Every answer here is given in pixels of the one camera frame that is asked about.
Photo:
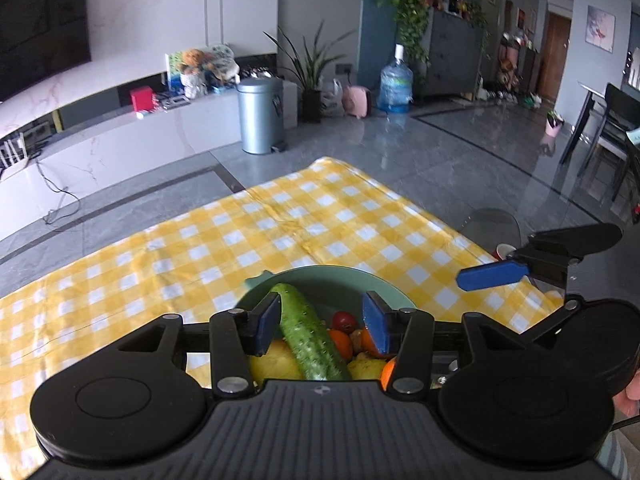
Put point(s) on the red green apple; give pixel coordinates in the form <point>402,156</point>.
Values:
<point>367,367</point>

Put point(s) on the red cherry tomato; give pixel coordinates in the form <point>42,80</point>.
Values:
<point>344,321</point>

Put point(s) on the red box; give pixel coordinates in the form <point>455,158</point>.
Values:
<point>142,100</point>

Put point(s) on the glass dining table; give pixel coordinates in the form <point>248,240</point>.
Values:
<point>590,105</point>

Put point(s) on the paper cup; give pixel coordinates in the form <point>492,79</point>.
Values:
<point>504,251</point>

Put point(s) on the small brown kiwi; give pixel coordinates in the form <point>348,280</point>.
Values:
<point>356,339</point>

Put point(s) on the framed wall painting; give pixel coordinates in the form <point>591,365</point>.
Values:
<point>601,29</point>

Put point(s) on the pink flower pot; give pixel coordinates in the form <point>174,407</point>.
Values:
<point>554,125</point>

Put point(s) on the dark grey cabinet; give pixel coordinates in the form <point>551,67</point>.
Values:
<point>450,57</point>

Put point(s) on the printed picture card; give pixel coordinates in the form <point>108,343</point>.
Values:
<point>172,72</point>

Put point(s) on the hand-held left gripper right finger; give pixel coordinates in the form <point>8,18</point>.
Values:
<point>377,325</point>

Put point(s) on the silver pedal trash can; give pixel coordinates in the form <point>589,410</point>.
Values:
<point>259,117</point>

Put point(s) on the green colander bowl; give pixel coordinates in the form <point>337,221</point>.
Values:
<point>320,280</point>

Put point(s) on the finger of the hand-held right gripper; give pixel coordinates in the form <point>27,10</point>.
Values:
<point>580,240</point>
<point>492,276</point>

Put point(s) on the green cucumber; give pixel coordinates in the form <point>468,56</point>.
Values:
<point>310,340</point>

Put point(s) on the teddy bear bouquet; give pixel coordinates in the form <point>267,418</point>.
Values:
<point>192,72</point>

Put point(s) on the round printed fan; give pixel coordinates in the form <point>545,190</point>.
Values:
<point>220,60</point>

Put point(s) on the blue water jug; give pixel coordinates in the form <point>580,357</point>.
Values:
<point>396,85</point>

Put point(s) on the white plastic bag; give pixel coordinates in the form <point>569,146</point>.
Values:
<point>331,97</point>

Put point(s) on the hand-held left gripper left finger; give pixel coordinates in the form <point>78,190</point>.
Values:
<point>268,325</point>

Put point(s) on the person's right hand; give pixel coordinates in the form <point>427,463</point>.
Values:
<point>631,392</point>

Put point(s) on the long-leaf potted plant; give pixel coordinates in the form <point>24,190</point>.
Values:
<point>310,67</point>

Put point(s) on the black flat television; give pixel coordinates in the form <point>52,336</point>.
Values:
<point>35,25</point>

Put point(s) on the pink pig-shaped heater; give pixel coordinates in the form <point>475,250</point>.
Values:
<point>356,101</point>

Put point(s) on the orange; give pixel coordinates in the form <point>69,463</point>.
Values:
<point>388,375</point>
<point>341,344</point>
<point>371,344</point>

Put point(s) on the teal cloth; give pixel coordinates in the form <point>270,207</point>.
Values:
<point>614,455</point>

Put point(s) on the yellow green pear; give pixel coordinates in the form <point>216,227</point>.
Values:
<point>277,361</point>

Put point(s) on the white box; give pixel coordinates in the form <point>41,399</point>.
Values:
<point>291,105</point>

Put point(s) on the white marble television console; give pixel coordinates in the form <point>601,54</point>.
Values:
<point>150,145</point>

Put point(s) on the yellow checkered tablecloth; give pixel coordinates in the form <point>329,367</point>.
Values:
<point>150,270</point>

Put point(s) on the black dining chair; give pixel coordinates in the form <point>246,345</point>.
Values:
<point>617,125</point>

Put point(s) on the white router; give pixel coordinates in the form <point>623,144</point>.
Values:
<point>12,152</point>

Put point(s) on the green trailing vine plant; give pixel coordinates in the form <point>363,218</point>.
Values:
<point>412,5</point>

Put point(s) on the cluttered shoe rack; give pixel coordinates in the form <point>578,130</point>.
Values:
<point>517,62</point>

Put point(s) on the clear plastic chair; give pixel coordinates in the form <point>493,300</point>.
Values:
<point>492,225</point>

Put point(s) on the wooden door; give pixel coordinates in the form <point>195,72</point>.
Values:
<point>556,57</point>

